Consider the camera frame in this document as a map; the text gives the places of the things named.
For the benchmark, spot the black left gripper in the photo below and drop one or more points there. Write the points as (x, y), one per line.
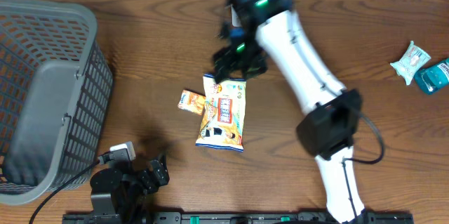
(151, 184)

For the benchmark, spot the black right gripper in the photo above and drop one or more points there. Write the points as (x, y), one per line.
(257, 67)

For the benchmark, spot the orange Kleenex tissue pack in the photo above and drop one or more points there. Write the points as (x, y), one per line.
(192, 102)

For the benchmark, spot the yellow snack bag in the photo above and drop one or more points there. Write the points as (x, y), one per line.
(224, 113)

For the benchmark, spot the small teal liquid bottle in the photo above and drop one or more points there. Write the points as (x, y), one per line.
(433, 78)

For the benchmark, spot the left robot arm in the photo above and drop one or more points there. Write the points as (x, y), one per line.
(117, 192)

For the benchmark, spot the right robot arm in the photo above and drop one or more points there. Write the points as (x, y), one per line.
(331, 112)

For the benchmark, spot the dark grey plastic basket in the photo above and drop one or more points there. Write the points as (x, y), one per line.
(55, 89)

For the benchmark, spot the mint green wipes pack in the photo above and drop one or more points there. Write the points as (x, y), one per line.
(411, 61)

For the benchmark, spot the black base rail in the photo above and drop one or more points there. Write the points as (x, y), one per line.
(267, 218)

